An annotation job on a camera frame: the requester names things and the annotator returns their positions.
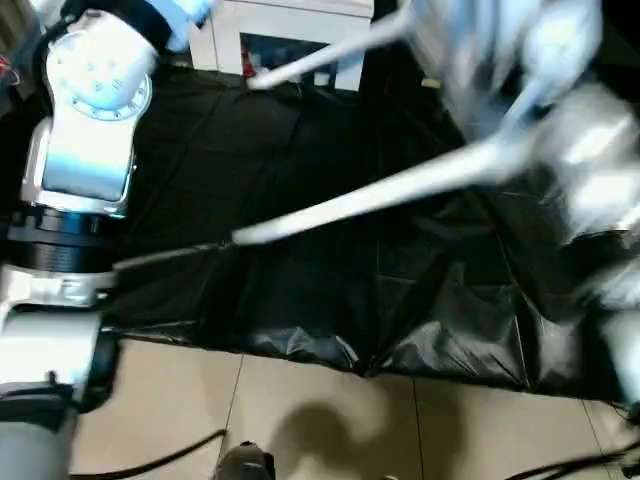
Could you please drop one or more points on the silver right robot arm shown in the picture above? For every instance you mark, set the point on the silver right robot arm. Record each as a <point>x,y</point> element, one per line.
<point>600,165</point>

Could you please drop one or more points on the white plastic table leg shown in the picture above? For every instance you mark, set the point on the white plastic table leg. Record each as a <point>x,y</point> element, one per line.
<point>325,55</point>
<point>375,200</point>

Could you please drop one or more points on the small yellow label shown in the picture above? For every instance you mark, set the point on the small yellow label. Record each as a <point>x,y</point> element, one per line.
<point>431,83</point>

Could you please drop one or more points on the black mat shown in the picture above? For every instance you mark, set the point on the black mat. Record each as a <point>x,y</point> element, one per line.
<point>300,280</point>

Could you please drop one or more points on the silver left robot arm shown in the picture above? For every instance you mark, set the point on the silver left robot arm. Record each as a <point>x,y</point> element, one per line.
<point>90,125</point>

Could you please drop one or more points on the red bottle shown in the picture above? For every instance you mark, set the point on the red bottle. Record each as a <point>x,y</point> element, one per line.
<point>246,62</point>

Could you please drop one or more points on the white glass-door cabinet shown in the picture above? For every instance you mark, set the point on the white glass-door cabinet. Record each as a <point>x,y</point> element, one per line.
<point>280,20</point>

